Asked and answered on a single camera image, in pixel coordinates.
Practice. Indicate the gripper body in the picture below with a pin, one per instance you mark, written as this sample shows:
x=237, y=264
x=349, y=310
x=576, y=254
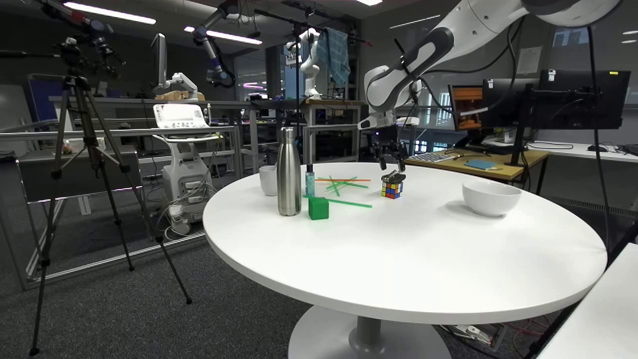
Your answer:
x=389, y=138

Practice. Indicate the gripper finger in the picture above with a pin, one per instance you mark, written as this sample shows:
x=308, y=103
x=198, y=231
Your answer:
x=401, y=159
x=382, y=158

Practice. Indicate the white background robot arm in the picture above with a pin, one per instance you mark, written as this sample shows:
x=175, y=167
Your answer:
x=310, y=65

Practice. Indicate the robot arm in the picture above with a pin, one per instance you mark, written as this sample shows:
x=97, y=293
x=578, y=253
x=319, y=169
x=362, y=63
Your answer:
x=423, y=55

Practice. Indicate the dark blue background robot arm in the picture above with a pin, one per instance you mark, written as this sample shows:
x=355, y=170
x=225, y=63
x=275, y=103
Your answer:
x=214, y=55

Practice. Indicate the black stapler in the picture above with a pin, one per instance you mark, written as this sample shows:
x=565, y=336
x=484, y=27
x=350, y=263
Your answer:
x=394, y=177

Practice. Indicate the Rubik's cube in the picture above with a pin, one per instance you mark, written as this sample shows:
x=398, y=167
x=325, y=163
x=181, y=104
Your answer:
x=392, y=190

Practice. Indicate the keyboard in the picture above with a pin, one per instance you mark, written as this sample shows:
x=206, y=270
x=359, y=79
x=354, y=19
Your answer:
x=431, y=157

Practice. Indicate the orange stick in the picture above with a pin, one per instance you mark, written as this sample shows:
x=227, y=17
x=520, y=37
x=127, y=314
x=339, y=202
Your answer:
x=349, y=180

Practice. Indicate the small blue bottle black cap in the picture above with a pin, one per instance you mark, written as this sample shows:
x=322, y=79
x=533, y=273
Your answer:
x=310, y=183

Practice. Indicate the blue notebook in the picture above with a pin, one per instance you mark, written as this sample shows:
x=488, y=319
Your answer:
x=481, y=164

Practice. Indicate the green block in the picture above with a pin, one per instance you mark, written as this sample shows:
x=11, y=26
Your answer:
x=318, y=208

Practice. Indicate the stainless steel bottle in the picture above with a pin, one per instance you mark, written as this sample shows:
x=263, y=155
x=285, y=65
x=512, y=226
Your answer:
x=289, y=174

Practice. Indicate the white bowl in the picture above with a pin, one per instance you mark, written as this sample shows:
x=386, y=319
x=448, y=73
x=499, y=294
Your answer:
x=491, y=199

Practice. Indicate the blue checked cloth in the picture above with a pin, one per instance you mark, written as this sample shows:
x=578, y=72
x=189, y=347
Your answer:
x=335, y=55

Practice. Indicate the wooden desk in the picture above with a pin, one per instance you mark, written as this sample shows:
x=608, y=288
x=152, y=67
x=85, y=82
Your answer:
x=508, y=167

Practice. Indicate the white mug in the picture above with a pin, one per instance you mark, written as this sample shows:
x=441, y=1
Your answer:
x=268, y=180

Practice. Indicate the row of monitors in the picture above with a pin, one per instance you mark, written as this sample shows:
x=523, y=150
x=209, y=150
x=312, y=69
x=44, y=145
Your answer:
x=573, y=102

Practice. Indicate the white power strip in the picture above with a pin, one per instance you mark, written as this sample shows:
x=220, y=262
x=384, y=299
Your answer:
x=472, y=333

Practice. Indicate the black computer mouse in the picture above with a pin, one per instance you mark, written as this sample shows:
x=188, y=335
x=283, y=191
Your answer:
x=597, y=148

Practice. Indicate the white medical cart machine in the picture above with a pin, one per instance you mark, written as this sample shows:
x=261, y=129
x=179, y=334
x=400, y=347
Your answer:
x=185, y=164

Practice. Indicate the white table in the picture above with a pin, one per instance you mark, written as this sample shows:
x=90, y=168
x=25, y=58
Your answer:
x=603, y=319

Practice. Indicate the camera on tripod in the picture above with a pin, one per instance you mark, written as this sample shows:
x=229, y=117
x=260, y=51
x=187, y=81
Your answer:
x=89, y=139

